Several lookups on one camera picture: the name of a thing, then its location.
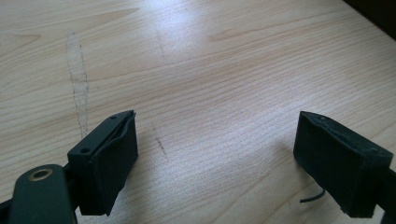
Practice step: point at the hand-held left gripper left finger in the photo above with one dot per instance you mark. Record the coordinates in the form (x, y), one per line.
(107, 165)

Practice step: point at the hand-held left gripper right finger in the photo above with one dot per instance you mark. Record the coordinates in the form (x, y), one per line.
(339, 161)

